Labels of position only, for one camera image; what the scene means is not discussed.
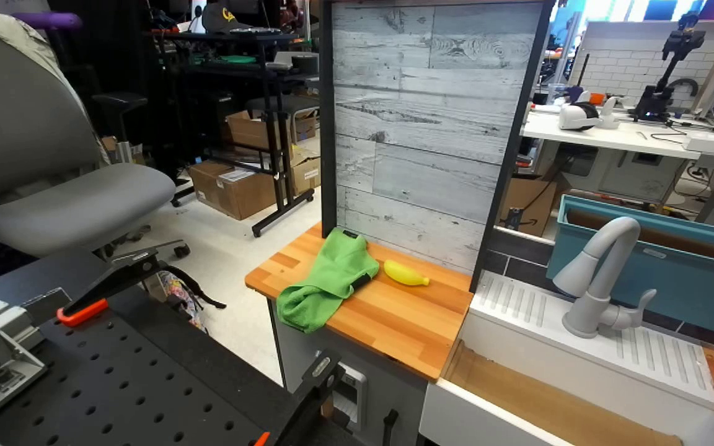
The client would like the grey toy kitchen tap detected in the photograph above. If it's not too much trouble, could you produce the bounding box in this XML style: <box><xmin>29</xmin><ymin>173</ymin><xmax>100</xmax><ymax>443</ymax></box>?
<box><xmin>551</xmin><ymin>217</ymin><xmax>659</xmax><ymax>342</ymax></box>

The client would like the green cloth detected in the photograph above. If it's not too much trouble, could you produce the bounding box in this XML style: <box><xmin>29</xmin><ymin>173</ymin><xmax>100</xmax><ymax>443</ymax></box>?
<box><xmin>276</xmin><ymin>228</ymin><xmax>382</xmax><ymax>338</ymax></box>

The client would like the yellow banana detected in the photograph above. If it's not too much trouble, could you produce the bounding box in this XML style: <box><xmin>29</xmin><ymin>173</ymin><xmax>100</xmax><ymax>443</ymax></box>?
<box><xmin>382</xmin><ymin>258</ymin><xmax>434</xmax><ymax>290</ymax></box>

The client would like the small cardboard box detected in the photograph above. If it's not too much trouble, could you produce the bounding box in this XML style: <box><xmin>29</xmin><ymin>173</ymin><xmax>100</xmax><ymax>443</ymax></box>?
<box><xmin>283</xmin><ymin>151</ymin><xmax>322</xmax><ymax>199</ymax></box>

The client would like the wooden top kitchen cabinet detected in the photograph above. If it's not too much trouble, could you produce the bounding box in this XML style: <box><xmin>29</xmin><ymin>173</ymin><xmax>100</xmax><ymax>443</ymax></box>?
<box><xmin>244</xmin><ymin>220</ymin><xmax>714</xmax><ymax>446</ymax></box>

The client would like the grey wood-pattern back panel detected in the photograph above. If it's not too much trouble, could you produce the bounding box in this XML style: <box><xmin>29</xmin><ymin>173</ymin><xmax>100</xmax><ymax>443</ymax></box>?
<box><xmin>317</xmin><ymin>0</ymin><xmax>558</xmax><ymax>292</ymax></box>

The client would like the large cardboard box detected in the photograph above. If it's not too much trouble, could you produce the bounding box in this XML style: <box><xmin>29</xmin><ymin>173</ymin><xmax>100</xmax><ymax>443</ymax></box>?
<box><xmin>187</xmin><ymin>160</ymin><xmax>280</xmax><ymax>223</ymax></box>

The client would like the black metal desk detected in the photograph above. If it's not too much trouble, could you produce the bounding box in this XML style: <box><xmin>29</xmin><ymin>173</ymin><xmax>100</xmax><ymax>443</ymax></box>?
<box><xmin>148</xmin><ymin>22</ymin><xmax>322</xmax><ymax>240</ymax></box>

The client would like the black clamp orange tip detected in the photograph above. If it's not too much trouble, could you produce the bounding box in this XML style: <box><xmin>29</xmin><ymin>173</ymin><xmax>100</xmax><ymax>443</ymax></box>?
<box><xmin>252</xmin><ymin>352</ymin><xmax>345</xmax><ymax>446</ymax></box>
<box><xmin>55</xmin><ymin>248</ymin><xmax>227</xmax><ymax>331</ymax></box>

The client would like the white toy sink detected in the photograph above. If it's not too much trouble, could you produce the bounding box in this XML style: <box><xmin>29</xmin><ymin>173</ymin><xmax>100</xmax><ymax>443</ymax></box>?
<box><xmin>416</xmin><ymin>271</ymin><xmax>714</xmax><ymax>446</ymax></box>

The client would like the white rounded object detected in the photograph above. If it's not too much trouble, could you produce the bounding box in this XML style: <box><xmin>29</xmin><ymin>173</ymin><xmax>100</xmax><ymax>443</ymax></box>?
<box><xmin>558</xmin><ymin>104</ymin><xmax>596</xmax><ymax>134</ymax></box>

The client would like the white work table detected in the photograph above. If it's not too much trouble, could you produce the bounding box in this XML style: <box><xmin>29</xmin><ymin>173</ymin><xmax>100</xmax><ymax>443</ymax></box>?
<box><xmin>518</xmin><ymin>107</ymin><xmax>714</xmax><ymax>171</ymax></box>

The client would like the grey office chair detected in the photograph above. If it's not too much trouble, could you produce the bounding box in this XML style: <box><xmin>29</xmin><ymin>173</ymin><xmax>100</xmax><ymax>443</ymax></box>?
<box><xmin>0</xmin><ymin>9</ymin><xmax>179</xmax><ymax>258</ymax></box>

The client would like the black equipment stand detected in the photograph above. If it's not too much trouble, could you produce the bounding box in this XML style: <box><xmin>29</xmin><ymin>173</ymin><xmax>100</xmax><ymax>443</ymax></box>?
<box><xmin>629</xmin><ymin>10</ymin><xmax>711</xmax><ymax>125</ymax></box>

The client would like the teal plastic bin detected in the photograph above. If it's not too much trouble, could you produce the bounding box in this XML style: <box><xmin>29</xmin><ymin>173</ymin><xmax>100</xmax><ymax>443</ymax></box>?
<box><xmin>545</xmin><ymin>194</ymin><xmax>714</xmax><ymax>338</ymax></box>

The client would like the silver metal bracket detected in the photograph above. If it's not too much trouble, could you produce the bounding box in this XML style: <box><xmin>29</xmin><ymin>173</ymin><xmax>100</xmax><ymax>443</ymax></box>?
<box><xmin>0</xmin><ymin>300</ymin><xmax>49</xmax><ymax>414</ymax></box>

